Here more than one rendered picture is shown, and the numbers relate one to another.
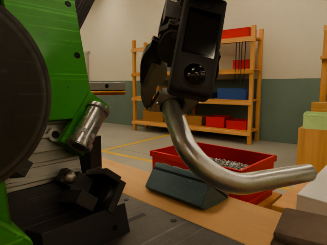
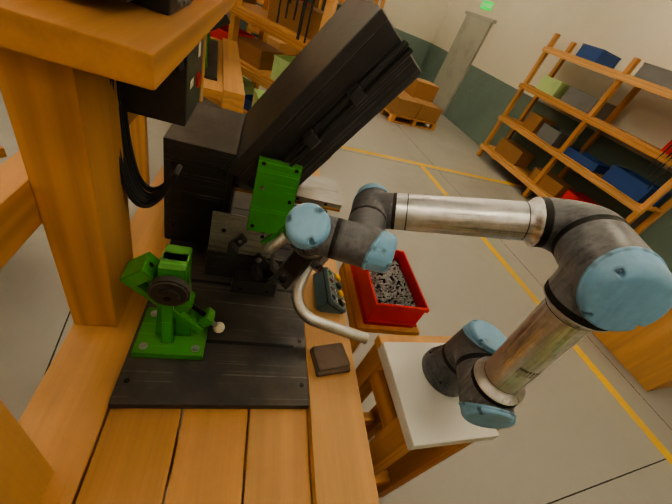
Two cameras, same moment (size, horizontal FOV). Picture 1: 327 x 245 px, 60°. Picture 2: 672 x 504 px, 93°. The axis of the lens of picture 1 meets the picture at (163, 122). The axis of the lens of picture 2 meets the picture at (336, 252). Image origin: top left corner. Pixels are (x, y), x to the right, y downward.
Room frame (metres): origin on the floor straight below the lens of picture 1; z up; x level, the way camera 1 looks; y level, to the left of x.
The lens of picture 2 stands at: (-0.14, -0.31, 1.66)
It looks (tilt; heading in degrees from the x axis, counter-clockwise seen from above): 38 degrees down; 23
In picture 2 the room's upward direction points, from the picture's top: 24 degrees clockwise
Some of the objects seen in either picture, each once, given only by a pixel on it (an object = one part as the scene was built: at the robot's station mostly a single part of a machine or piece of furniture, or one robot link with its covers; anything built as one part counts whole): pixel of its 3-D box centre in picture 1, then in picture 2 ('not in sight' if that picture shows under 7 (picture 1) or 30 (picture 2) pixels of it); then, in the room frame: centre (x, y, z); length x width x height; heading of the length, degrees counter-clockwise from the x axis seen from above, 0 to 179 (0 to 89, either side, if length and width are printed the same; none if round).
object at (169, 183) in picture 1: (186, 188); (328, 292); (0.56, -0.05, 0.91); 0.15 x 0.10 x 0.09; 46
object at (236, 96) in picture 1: (189, 86); (580, 139); (6.34, -0.57, 1.10); 3.01 x 0.55 x 2.20; 53
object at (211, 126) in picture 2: not in sight; (206, 174); (0.46, 0.47, 1.07); 0.30 x 0.18 x 0.34; 46
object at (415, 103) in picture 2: not in sight; (411, 100); (6.66, 2.42, 0.37); 1.20 x 0.80 x 0.74; 151
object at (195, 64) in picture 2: not in sight; (164, 66); (0.25, 0.36, 1.42); 0.17 x 0.12 x 0.15; 46
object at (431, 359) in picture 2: not in sight; (452, 364); (0.64, -0.48, 0.94); 0.15 x 0.15 x 0.10
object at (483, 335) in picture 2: not in sight; (477, 347); (0.63, -0.48, 1.06); 0.13 x 0.12 x 0.14; 27
